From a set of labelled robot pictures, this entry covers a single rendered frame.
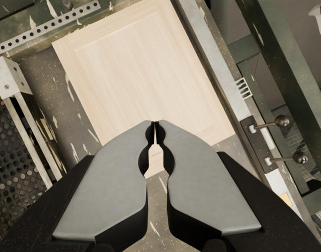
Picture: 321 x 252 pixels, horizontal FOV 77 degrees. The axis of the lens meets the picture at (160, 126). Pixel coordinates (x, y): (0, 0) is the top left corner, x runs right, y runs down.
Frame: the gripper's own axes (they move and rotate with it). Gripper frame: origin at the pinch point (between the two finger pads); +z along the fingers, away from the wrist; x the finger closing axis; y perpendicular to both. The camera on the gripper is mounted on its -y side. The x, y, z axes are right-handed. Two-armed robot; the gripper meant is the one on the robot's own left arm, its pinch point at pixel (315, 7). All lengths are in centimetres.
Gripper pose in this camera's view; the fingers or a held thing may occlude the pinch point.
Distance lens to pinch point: 57.3
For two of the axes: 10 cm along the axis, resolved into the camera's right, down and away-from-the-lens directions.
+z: -2.4, -3.1, 9.2
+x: 9.2, -3.7, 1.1
